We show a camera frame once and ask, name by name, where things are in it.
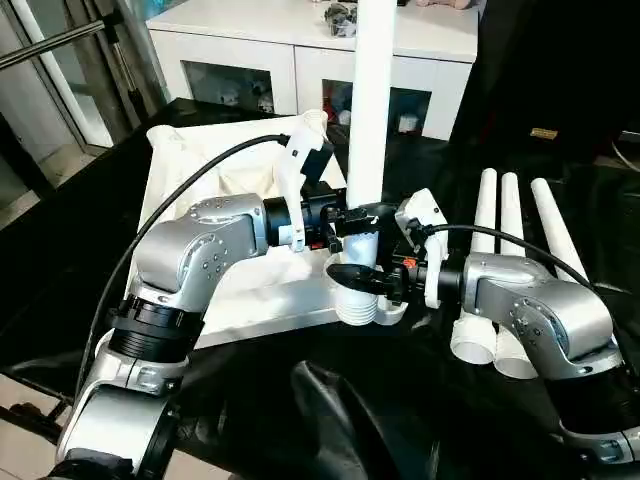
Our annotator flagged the white cabinet with glass doors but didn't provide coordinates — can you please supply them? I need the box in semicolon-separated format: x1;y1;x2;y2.
145;0;480;142

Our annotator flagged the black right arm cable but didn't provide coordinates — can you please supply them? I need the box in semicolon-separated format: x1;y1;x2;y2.
418;223;603;293

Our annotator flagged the grey bundle on cabinet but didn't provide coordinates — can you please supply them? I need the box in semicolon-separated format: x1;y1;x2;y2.
322;2;360;40

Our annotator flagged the white plastic table leg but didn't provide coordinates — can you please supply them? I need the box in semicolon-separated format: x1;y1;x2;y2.
529;177;593;293
332;0;403;327
449;168;499;364
494;172;542;381

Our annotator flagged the grey curtain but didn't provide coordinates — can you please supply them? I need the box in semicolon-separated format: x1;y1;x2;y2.
60;0;169;123

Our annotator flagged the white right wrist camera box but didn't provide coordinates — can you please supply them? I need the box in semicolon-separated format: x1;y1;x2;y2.
394;187;450;310

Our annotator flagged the black tripod stand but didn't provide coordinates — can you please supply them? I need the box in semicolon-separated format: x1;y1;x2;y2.
0;398;73;447

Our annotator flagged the white plastic table top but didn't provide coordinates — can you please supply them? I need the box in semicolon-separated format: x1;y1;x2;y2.
138;108;409;351

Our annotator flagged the grey metal pole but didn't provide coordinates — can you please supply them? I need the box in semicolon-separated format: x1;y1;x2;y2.
0;13;123;73

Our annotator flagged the black plastic mat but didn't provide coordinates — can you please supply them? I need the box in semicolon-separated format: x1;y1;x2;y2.
0;95;640;480

